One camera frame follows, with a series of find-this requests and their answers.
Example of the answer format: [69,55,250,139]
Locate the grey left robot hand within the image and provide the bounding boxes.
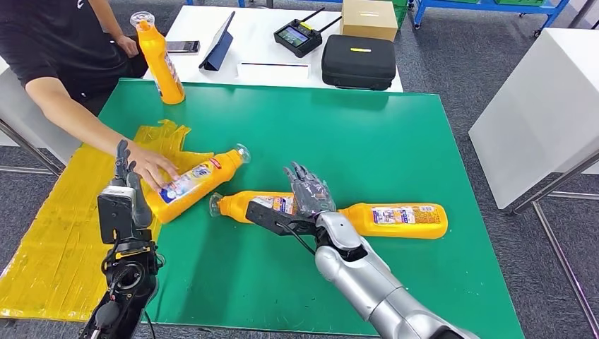
[114,139,155,230]

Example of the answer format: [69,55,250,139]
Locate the person's left hand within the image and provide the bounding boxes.
[114,35,141,59]

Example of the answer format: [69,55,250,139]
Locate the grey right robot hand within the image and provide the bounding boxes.
[283,161,337,218]

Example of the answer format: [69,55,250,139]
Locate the person's right hand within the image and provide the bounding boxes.
[122,140,181,192]

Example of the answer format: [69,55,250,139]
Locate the orange bottle clear cap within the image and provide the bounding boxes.
[209,191,300,225]
[130,11,186,106]
[336,203,449,240]
[145,143,251,225]

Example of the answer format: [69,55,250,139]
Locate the black smartphone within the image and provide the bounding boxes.
[166,40,201,54]

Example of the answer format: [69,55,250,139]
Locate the green table mat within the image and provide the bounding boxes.
[98,78,525,338]

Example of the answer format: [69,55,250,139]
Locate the person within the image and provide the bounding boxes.
[0,0,181,192]

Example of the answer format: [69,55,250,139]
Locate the yellow tape sheet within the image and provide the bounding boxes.
[0,119,215,323]

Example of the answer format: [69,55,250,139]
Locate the tablet in blue cover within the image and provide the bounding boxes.
[198,11,236,72]

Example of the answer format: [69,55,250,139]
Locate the long white box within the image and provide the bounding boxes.
[237,61,311,88]

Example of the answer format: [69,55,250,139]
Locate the white table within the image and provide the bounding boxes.
[0,56,83,165]
[142,5,403,93]
[468,28,599,210]

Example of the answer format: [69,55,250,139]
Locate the black carrying case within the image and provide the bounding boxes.
[321,35,397,92]

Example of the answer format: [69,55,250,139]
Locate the black remote controller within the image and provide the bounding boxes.
[273,6,343,59]

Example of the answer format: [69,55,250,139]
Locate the brown cardboard box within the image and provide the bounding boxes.
[339,0,398,42]

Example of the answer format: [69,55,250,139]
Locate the blue metal rack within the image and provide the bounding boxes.
[411,0,572,38]

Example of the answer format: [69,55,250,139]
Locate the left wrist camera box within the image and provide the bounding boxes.
[97,185,138,245]

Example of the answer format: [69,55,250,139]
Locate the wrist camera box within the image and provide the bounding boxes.
[97,185,138,245]
[245,201,319,237]

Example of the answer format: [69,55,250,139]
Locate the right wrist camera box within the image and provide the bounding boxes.
[245,201,319,237]

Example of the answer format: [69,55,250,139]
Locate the grey metal table frame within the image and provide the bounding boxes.
[512,149,599,339]
[0,119,64,178]

